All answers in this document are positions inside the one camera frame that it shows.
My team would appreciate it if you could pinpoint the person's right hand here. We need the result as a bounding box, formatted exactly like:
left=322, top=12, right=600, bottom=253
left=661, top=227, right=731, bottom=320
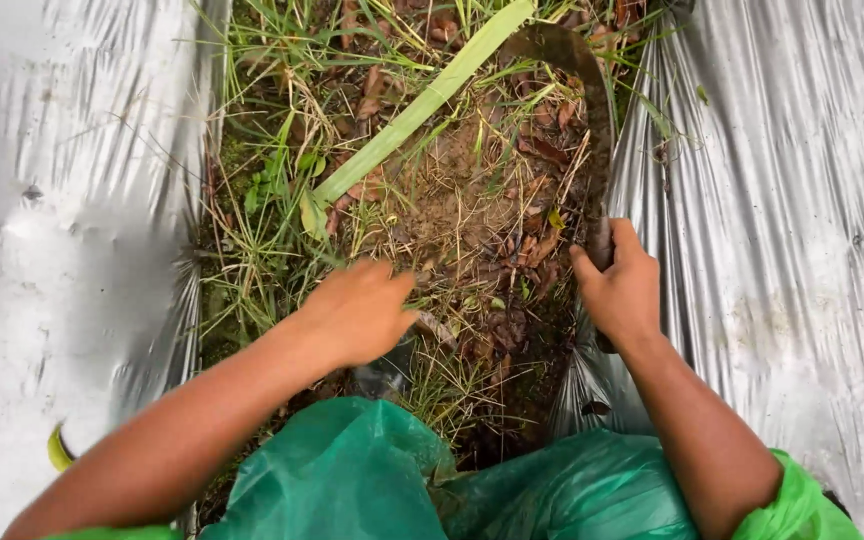
left=568, top=218, right=663, bottom=352

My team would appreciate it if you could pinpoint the person's left hand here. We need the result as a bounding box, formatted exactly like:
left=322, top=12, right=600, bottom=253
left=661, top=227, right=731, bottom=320
left=295, top=259, right=422, bottom=369

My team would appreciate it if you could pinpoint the rusty curved sickle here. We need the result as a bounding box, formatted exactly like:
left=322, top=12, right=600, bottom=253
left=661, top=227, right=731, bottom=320
left=498, top=22, right=621, bottom=355

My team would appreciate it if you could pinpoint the patch of grass and weeds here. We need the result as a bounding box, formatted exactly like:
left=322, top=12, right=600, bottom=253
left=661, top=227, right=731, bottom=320
left=190, top=0, right=673, bottom=466

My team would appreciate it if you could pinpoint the long pale green leaf stalk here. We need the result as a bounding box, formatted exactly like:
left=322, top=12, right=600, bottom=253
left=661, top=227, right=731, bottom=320
left=312, top=0, right=537, bottom=208

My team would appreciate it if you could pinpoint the green plastic raincoat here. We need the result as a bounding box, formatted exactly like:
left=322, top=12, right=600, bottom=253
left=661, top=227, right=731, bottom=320
left=40, top=396, right=864, bottom=540

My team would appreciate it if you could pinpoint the silver plastic mulch sheet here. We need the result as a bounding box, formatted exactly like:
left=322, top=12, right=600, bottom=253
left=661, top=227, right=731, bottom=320
left=0, top=0, right=232, bottom=540
left=548, top=0, right=864, bottom=540

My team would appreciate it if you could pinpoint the yellow-green curved leaf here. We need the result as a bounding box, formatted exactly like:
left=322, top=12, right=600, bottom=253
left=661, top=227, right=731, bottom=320
left=46, top=423, right=76, bottom=474

